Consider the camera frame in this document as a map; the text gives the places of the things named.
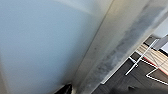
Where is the white drying rack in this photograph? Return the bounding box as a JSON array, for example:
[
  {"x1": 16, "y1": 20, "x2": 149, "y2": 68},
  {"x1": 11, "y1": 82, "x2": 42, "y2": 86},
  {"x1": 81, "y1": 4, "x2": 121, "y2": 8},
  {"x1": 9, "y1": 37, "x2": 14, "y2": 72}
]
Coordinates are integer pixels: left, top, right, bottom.
[{"x1": 124, "y1": 36, "x2": 168, "y2": 84}]

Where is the grey leaning panel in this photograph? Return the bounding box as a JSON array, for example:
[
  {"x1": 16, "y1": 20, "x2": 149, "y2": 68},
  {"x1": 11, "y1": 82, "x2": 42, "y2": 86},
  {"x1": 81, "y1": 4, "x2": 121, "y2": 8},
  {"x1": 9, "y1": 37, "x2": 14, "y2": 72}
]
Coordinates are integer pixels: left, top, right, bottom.
[{"x1": 151, "y1": 34, "x2": 168, "y2": 51}]

